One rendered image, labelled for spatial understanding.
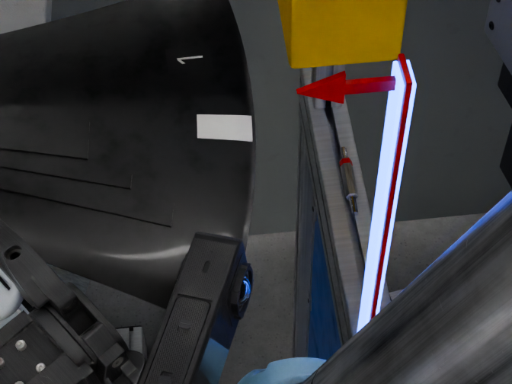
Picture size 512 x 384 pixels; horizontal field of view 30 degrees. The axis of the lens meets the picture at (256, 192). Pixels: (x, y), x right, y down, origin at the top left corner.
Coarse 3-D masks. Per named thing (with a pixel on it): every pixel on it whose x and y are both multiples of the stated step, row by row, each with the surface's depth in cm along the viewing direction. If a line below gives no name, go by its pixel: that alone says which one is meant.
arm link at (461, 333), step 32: (480, 224) 38; (448, 256) 39; (480, 256) 37; (416, 288) 40; (448, 288) 38; (480, 288) 36; (384, 320) 42; (416, 320) 39; (448, 320) 38; (480, 320) 36; (352, 352) 44; (384, 352) 41; (416, 352) 39; (448, 352) 38; (480, 352) 37
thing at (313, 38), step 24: (288, 0) 80; (312, 0) 79; (336, 0) 79; (360, 0) 79; (384, 0) 79; (288, 24) 82; (312, 24) 81; (336, 24) 81; (360, 24) 81; (384, 24) 81; (288, 48) 84; (312, 48) 83; (336, 48) 83; (360, 48) 83; (384, 48) 84
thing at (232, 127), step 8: (200, 120) 55; (208, 120) 55; (216, 120) 55; (224, 120) 55; (232, 120) 55; (240, 120) 56; (248, 120) 56; (200, 128) 55; (208, 128) 55; (216, 128) 55; (224, 128) 55; (232, 128) 55; (240, 128) 55; (248, 128) 55; (200, 136) 55; (208, 136) 55; (216, 136) 55; (224, 136) 55; (232, 136) 55; (240, 136) 55; (248, 136) 55
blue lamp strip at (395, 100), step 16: (400, 80) 55; (400, 96) 55; (400, 112) 57; (384, 128) 61; (384, 144) 61; (384, 160) 62; (384, 176) 62; (384, 192) 63; (384, 208) 64; (368, 256) 71; (368, 272) 72; (368, 288) 73; (368, 304) 74; (368, 320) 75
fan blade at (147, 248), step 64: (128, 0) 60; (192, 0) 60; (0, 64) 57; (64, 64) 57; (128, 64) 57; (0, 128) 53; (64, 128) 54; (128, 128) 54; (192, 128) 55; (0, 192) 51; (64, 192) 52; (128, 192) 52; (192, 192) 53; (64, 256) 50; (128, 256) 51
